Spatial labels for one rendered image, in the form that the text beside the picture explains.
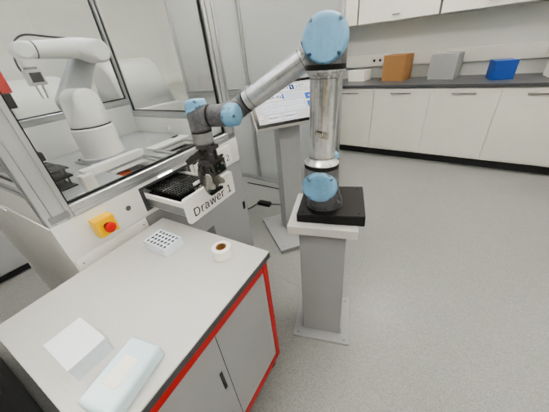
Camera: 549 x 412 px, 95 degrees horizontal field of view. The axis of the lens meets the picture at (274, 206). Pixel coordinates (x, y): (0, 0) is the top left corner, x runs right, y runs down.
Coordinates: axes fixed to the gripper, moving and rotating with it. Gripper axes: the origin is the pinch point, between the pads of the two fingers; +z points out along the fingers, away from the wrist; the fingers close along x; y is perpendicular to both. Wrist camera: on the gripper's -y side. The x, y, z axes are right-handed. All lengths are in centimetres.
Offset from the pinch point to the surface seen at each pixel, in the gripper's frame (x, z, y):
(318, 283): 13, 51, 42
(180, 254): -25.1, 14.3, 2.0
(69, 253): -46, 7, -28
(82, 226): -38.8, 0.0, -28.0
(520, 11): 351, -58, 137
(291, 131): 95, 3, -10
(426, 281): 76, 91, 92
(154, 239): -25.6, 10.8, -10.1
